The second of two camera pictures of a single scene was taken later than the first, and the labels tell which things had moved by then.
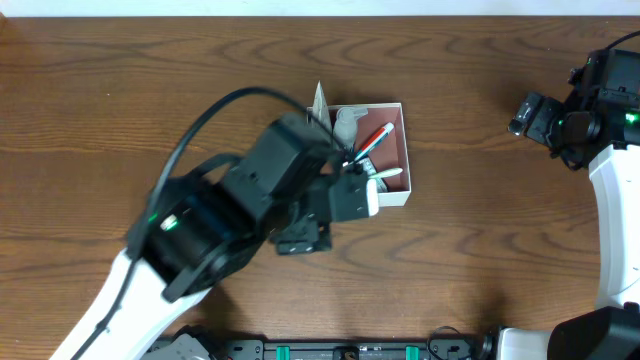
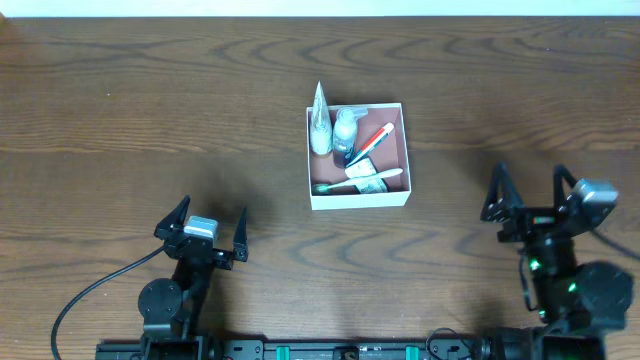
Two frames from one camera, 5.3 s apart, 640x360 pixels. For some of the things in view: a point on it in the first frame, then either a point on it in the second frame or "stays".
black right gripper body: [542, 120] → [537, 222]
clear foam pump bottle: [345, 125] stays
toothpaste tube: [370, 143] stays
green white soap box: [369, 169] stays
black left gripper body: [304, 236] → [198, 247]
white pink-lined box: [374, 135] stays
